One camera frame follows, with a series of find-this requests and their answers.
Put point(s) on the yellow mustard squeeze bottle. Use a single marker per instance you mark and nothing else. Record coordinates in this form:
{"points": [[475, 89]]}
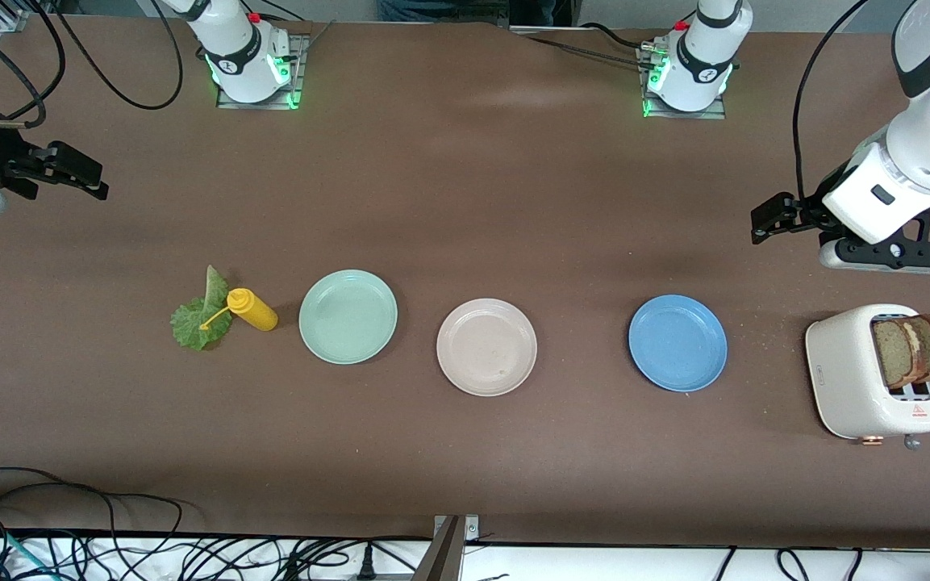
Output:
{"points": [[259, 313]]}

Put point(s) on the mint green plate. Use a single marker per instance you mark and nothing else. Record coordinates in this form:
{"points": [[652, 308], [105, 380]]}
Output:
{"points": [[348, 316]]}

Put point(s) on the grey metal post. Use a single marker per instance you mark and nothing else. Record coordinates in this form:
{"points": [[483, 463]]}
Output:
{"points": [[440, 557]]}

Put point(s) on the grey metal strip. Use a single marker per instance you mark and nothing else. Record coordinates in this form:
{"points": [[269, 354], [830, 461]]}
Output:
{"points": [[545, 30]]}

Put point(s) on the green lettuce leaf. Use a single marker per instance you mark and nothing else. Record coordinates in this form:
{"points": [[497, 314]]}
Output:
{"points": [[190, 327]]}

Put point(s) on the black power plug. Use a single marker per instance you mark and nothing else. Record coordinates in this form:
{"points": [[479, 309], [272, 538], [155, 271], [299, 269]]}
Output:
{"points": [[365, 565]]}

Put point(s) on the blue plate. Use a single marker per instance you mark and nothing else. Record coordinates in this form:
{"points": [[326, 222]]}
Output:
{"points": [[677, 343]]}

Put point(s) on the white toaster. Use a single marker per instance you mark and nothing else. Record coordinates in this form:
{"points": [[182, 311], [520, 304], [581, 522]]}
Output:
{"points": [[844, 371]]}

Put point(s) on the beige plate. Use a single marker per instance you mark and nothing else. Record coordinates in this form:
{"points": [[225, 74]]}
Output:
{"points": [[486, 347]]}

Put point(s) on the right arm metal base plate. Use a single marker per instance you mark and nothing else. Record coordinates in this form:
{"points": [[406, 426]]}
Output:
{"points": [[300, 73]]}

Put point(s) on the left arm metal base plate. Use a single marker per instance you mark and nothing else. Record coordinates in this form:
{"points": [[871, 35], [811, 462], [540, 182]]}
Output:
{"points": [[719, 114]]}

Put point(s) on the small metal bracket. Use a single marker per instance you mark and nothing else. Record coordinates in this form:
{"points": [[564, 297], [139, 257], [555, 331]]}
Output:
{"points": [[471, 528]]}

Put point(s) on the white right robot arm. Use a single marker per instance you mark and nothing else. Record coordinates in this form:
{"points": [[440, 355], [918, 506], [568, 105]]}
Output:
{"points": [[239, 48]]}

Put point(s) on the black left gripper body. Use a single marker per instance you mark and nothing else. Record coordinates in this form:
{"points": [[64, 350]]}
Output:
{"points": [[810, 211]]}

